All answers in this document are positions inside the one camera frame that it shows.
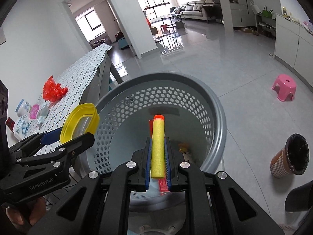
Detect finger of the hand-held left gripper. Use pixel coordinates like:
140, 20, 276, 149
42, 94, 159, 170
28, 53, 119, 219
16, 132, 95, 169
8, 129, 63, 161

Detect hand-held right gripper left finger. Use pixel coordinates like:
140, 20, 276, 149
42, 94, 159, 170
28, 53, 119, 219
28, 137, 152, 235

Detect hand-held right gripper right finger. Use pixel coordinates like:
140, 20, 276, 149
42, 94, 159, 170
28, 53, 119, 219
164, 137, 285, 235

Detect yellow foam dart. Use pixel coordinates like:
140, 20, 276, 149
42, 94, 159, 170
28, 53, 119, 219
150, 114, 167, 179

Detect yellow container lid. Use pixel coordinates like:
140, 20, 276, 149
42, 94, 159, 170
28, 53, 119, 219
60, 103, 100, 144

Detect red cardboard box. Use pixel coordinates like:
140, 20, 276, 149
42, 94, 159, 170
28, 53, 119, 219
149, 119, 172, 197

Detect grey perforated laundry basket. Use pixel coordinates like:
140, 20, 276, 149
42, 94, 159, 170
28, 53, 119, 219
86, 71, 227, 212

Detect person's left hand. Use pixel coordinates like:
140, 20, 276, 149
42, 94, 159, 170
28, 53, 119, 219
5, 197, 47, 227

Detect white bottle with blue print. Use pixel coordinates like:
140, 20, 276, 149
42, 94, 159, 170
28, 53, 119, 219
13, 115, 32, 140

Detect white jar with blue lid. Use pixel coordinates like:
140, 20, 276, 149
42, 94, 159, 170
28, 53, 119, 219
16, 99, 32, 117

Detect red plastic bag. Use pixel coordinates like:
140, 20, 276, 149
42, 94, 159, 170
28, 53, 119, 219
43, 76, 68, 102

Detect black appliance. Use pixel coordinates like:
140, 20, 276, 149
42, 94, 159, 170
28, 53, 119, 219
0, 80, 9, 133

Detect white checked tablecloth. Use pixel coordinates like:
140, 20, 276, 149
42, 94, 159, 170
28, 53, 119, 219
21, 43, 112, 157

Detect bedroom window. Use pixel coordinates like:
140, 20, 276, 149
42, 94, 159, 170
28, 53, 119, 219
75, 13, 105, 32

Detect checked bin with black liner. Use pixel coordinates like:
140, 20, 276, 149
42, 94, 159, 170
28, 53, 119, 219
270, 134, 309, 178

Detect dark rounded object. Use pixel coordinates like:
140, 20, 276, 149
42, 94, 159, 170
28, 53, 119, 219
284, 180, 313, 212

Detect pink plastic stool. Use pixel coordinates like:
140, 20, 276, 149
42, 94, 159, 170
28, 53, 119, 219
272, 74, 297, 102

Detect dark coffee table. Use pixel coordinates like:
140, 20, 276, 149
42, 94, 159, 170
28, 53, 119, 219
161, 14, 184, 26

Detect grey sofa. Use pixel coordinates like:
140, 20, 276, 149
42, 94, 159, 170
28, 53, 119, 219
170, 0, 222, 21

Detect balcony window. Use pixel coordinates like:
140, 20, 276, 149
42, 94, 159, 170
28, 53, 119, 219
142, 0, 170, 17

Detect shoe rack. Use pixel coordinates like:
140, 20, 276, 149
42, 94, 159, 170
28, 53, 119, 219
255, 13, 277, 40

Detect white low cabinet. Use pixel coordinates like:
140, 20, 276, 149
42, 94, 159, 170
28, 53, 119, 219
274, 13, 313, 89

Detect tall shelf cabinet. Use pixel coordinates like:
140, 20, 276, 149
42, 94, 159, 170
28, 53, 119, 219
214, 0, 255, 28

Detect white paper bag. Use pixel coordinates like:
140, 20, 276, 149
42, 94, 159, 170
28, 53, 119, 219
249, 1, 261, 15

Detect green bag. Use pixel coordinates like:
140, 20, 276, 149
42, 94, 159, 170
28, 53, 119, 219
262, 5, 273, 19

